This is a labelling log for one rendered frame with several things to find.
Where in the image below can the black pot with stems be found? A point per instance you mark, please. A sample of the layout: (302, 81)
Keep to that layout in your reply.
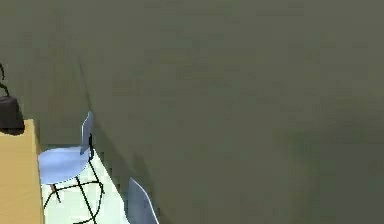
(9, 113)

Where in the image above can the light blue chair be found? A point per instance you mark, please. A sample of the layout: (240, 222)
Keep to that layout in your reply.
(61, 163)
(140, 205)

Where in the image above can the light wooden table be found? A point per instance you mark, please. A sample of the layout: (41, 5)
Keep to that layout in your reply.
(18, 180)

